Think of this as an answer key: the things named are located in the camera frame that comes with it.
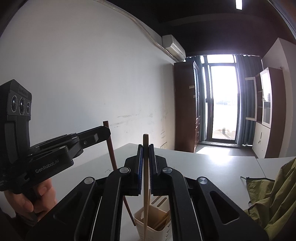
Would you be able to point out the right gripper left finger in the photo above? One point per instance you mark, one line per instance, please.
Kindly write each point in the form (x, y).
(93, 211)

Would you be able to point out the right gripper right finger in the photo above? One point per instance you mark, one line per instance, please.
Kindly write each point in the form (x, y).
(199, 209)

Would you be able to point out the dark brown chopstick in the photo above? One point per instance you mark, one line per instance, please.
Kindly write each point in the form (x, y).
(114, 167)

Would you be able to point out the olive green jacket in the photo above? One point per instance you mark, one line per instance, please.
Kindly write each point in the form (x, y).
(272, 203)

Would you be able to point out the balcony glass door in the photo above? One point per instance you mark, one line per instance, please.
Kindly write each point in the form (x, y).
(220, 98)

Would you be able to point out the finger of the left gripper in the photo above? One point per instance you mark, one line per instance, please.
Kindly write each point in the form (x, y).
(93, 136)

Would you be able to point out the glass door cabinet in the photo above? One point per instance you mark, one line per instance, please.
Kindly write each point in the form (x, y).
(268, 110)

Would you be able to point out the white slotted utensil holder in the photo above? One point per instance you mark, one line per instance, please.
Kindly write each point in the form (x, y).
(159, 206)

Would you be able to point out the dark brown wooden wardrobe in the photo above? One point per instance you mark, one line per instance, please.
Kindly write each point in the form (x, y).
(187, 117)

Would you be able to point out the white air conditioner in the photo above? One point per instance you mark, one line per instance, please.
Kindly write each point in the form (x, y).
(174, 47)

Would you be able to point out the dark blue curtain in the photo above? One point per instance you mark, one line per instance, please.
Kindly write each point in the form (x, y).
(247, 66)

